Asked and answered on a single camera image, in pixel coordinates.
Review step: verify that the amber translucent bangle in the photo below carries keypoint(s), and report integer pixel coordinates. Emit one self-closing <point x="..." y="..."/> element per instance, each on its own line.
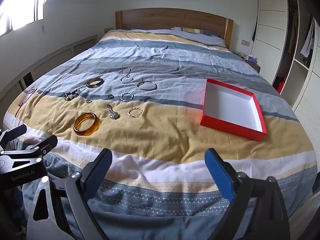
<point x="95" y="125"/>

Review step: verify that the brown glossy bangle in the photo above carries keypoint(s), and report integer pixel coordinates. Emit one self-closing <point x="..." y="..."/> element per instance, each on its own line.
<point x="98" y="80"/>

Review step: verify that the wall switch panel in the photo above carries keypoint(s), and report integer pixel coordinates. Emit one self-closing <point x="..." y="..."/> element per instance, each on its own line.
<point x="108" y="29"/>
<point x="245" y="42"/>

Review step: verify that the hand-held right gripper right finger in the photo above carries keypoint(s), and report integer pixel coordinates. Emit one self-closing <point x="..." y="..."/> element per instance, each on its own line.
<point x="220" y="175"/>

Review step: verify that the red object in wardrobe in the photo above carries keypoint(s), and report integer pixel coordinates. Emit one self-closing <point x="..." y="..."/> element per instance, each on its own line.
<point x="281" y="86"/>

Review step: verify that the window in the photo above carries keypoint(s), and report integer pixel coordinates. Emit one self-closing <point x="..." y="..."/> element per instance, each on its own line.
<point x="17" y="5"/>

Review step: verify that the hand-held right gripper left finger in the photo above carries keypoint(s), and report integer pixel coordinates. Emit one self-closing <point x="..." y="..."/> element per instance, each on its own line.
<point x="98" y="171"/>

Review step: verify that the white low cabinet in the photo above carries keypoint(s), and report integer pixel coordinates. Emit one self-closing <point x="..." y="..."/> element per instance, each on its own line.
<point x="50" y="57"/>

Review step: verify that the red shallow box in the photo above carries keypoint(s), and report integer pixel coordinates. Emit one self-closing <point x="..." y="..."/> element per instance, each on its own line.
<point x="230" y="107"/>

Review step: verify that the wooden nightstand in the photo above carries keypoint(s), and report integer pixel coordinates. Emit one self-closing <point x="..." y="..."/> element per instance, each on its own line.
<point x="256" y="67"/>

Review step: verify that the blue grey pillow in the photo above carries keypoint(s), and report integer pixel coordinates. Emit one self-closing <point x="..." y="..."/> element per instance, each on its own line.
<point x="200" y="36"/>

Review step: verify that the purple box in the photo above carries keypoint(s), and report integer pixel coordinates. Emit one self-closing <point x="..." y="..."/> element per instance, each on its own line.
<point x="251" y="59"/>

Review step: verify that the silver hoop earring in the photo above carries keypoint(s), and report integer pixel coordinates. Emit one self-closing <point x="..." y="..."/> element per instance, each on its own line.
<point x="122" y="71"/>

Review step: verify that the striped blue yellow duvet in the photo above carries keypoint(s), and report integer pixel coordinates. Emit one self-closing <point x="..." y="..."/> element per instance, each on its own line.
<point x="155" y="140"/>

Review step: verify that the small black hair clip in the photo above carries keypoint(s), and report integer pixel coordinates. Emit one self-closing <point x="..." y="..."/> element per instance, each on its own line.
<point x="166" y="47"/>

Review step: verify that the brown hanging garment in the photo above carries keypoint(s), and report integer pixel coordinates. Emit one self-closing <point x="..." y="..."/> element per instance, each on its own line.
<point x="294" y="30"/>

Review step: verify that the striped hanging shirt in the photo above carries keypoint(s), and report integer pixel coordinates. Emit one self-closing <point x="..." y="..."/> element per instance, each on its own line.
<point x="307" y="42"/>

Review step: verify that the pink smartphone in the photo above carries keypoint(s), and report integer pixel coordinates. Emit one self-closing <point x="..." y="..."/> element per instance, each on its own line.
<point x="25" y="98"/>

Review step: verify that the white wardrobe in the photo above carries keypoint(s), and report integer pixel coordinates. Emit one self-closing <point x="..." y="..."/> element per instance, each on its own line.
<point x="272" y="17"/>

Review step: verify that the large thin silver bangle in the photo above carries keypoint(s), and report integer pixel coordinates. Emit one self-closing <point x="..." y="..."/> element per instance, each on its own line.
<point x="138" y="86"/>

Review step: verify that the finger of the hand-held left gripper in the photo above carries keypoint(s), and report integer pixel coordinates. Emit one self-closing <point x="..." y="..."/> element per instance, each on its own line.
<point x="46" y="143"/>
<point x="13" y="132"/>

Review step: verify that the wooden headboard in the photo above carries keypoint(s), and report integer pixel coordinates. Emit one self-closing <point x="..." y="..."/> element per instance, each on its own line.
<point x="175" y="18"/>

